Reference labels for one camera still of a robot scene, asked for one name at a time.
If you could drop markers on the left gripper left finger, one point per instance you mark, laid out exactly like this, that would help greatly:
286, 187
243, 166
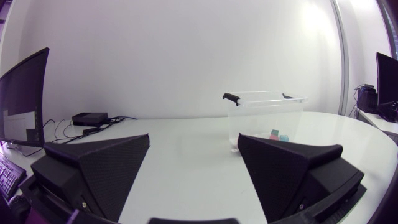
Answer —
102, 174

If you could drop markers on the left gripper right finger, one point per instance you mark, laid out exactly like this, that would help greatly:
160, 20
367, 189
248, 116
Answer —
280, 174

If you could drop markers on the clear plastic container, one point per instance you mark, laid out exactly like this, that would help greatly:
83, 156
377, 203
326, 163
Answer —
264, 116

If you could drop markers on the light blue toy brick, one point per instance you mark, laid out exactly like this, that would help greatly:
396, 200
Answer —
284, 138

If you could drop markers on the red toy brick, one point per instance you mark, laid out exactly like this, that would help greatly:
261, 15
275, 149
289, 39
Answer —
274, 137

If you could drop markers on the green toy brick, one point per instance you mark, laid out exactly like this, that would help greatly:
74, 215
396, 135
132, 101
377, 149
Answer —
275, 132

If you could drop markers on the black power brick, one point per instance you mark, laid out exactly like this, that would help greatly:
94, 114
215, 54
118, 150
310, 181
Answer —
89, 118

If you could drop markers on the black keyboard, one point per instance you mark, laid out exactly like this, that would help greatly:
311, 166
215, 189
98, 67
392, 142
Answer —
9, 175

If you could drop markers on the dark screen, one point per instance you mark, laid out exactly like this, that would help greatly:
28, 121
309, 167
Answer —
386, 79
21, 99

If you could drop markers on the black computer box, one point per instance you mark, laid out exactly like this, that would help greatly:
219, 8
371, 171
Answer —
367, 99

